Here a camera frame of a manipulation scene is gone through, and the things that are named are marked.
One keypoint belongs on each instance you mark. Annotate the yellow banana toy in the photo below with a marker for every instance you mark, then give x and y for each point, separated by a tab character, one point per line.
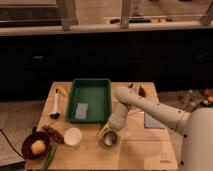
63	91

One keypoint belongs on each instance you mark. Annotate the grey cloth on table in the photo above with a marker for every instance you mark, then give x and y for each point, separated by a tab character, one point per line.
152	123

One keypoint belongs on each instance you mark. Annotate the green vegetable stalk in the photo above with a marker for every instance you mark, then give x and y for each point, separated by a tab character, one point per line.
50	157

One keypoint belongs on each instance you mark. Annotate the dark brown bowl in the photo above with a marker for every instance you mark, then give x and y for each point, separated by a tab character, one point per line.
26	146

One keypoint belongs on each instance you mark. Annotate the white cup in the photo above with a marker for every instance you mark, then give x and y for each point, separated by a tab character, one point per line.
73	137

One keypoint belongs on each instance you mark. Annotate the green plastic tray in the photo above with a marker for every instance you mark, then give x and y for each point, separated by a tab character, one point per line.
96	93

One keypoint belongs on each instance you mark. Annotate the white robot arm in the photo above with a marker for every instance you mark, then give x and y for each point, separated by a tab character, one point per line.
196	127

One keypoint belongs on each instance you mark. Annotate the grey sponge in tray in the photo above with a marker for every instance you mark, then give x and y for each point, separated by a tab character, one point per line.
81	111

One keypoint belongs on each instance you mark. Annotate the yellow potato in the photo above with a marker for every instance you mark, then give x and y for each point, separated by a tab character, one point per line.
38	147

